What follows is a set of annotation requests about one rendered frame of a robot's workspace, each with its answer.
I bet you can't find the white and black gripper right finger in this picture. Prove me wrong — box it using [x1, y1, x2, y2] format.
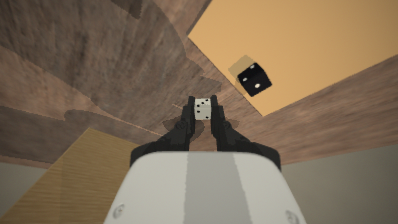
[210, 96, 281, 171]

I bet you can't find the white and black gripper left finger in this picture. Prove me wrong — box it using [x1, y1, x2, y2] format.
[129, 96, 196, 169]

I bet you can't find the tan flat mat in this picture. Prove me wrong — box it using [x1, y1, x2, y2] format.
[188, 0, 398, 116]

